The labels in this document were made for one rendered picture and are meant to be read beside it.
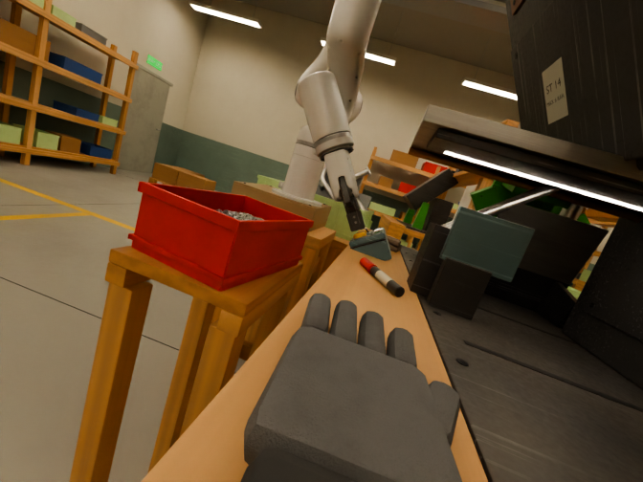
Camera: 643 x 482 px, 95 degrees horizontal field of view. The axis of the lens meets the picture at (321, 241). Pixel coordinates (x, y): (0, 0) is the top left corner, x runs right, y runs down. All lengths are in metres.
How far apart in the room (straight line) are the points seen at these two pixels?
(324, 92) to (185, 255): 0.41
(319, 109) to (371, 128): 7.14
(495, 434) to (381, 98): 7.85
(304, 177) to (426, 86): 7.22
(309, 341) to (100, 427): 0.64
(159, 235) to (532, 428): 0.54
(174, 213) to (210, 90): 8.55
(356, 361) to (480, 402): 0.12
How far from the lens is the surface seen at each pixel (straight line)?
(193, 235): 0.53
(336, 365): 0.16
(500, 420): 0.26
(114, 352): 0.68
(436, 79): 8.23
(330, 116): 0.65
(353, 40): 0.71
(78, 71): 6.28
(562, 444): 0.28
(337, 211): 1.50
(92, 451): 0.83
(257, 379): 0.18
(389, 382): 0.17
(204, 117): 8.97
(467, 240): 0.44
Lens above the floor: 1.01
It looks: 10 degrees down
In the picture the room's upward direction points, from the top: 18 degrees clockwise
